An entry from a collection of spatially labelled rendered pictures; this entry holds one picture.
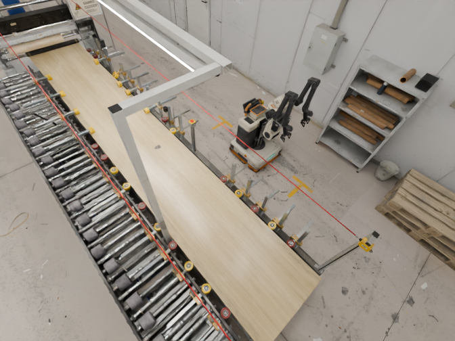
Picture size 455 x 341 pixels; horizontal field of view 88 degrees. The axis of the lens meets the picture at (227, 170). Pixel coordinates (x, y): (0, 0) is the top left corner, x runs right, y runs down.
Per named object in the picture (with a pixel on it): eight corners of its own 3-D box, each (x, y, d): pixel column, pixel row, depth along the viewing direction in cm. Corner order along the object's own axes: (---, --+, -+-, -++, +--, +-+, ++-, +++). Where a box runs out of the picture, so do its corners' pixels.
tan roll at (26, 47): (92, 31, 428) (89, 24, 418) (95, 34, 423) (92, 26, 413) (2, 56, 366) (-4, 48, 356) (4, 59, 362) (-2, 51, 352)
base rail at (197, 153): (97, 57, 445) (95, 52, 437) (321, 271, 247) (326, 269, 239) (93, 58, 442) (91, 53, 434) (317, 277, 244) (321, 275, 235)
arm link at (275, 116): (290, 86, 259) (285, 90, 255) (299, 95, 256) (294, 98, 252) (276, 114, 298) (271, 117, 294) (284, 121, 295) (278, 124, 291)
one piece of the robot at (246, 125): (233, 146, 399) (238, 107, 331) (256, 132, 423) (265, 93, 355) (247, 158, 386) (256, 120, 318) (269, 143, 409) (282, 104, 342)
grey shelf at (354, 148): (328, 132, 460) (374, 54, 334) (370, 160, 425) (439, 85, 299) (315, 143, 441) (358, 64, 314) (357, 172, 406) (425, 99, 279)
